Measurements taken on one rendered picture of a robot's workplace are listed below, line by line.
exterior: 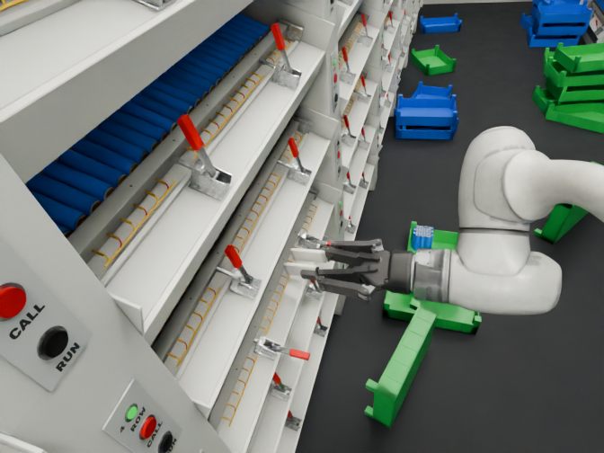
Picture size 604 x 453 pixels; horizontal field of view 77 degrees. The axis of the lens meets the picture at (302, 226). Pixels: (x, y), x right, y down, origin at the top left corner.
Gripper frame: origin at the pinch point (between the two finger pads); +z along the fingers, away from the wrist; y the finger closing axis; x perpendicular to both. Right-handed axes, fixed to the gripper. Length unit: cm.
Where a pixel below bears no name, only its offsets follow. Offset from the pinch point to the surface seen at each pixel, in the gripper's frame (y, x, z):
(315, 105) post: -27.0, -18.9, 2.0
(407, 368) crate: -4.5, 43.8, -16.6
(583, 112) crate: -185, 72, -86
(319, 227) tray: -17.5, 7.6, 3.9
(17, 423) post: 42, -34, -5
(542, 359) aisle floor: -28, 69, -52
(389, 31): -148, 5, 8
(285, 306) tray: 5.7, 7.4, 4.1
